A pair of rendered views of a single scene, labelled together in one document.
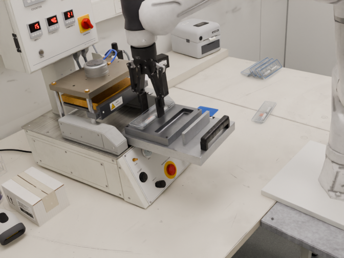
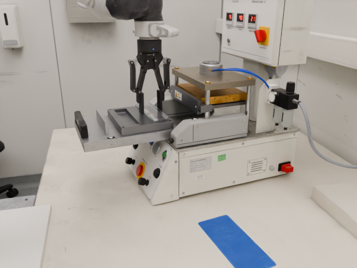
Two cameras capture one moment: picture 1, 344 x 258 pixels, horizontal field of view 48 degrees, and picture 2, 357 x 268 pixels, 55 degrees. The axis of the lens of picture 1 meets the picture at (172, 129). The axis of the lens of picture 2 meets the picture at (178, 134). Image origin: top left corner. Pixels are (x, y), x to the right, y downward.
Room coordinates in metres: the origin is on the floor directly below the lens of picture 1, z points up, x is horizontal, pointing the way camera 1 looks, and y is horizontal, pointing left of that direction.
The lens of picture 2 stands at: (1.74, -0.83, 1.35)
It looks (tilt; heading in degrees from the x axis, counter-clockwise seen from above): 22 degrees down; 121
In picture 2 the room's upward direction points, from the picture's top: straight up
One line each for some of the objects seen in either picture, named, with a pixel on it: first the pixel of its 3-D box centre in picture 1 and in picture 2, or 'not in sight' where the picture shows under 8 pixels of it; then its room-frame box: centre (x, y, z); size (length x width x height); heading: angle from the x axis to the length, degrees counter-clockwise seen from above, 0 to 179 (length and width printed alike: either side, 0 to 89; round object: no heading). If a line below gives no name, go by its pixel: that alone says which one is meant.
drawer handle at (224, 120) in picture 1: (215, 131); (81, 123); (0.97, -0.13, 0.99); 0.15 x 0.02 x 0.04; 143
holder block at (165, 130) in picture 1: (164, 121); (138, 118); (1.08, 0.02, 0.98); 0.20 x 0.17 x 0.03; 143
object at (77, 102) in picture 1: (101, 84); (211, 86); (1.24, 0.23, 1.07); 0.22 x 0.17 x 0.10; 143
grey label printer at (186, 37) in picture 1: (196, 37); not in sight; (2.23, -0.20, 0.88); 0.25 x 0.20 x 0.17; 39
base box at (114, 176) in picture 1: (115, 139); (208, 149); (1.24, 0.21, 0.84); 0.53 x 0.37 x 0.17; 53
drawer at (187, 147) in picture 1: (176, 127); (125, 123); (1.05, -0.02, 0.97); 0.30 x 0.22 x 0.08; 53
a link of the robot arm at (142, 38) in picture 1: (140, 32); (156, 30); (1.13, 0.06, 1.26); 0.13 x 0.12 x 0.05; 144
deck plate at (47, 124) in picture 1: (100, 118); (217, 122); (1.25, 0.26, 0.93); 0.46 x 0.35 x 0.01; 53
